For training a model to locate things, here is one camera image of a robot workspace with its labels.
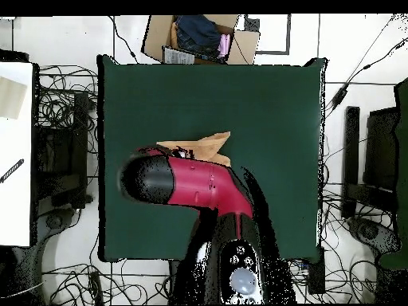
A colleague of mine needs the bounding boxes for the orange terry towel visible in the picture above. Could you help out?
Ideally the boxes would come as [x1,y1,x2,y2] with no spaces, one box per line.
[155,131,232,168]

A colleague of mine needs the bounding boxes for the dark green table cloth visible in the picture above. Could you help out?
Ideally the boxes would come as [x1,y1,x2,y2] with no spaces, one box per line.
[96,54,328,263]

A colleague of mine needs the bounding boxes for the printed paper label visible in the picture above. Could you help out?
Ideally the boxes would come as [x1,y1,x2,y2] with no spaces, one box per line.
[162,46,196,65]

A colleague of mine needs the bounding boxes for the pink garment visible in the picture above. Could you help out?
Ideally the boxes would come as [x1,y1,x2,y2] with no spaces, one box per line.
[217,33,231,59]

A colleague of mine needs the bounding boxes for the black equipment stand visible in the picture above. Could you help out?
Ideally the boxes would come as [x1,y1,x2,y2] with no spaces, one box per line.
[33,92,94,210]
[341,105,401,219]

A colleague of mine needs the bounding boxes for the blue jeans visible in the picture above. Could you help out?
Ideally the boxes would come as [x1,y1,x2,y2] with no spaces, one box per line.
[174,14,223,59]

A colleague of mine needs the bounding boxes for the tan cloth in box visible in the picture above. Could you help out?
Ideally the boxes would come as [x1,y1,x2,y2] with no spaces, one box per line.
[169,21,179,50]

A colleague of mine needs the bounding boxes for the cardboard box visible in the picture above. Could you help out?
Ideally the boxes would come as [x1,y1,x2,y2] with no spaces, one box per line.
[140,14,261,65]

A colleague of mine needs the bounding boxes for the black power adapter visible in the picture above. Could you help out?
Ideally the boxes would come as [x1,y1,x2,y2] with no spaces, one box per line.
[330,86,349,110]

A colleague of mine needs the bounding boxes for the black office chair base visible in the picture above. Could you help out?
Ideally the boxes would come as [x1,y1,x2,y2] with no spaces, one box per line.
[346,216,402,256]
[9,206,80,304]

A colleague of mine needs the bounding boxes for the black power strip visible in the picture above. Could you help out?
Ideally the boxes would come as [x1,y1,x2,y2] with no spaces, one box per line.
[88,269,104,305]

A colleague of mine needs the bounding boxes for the black striped stick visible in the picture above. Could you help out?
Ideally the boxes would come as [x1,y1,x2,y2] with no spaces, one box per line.
[0,158,26,185]

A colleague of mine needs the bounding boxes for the white side table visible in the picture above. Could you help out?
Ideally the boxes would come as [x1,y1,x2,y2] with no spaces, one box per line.
[0,61,35,248]

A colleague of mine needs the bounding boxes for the beige paper sheet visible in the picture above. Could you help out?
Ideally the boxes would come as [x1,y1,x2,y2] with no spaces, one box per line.
[0,76,29,121]

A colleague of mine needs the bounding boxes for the black cable tangle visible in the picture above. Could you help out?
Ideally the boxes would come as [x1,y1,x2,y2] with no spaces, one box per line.
[37,64,99,154]
[41,259,173,305]
[320,178,396,304]

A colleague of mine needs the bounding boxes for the black floor cable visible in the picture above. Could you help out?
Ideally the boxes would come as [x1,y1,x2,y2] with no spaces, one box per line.
[108,15,139,64]

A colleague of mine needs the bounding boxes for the long black adapter cable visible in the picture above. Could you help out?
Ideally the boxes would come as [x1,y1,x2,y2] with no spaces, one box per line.
[324,14,408,119]

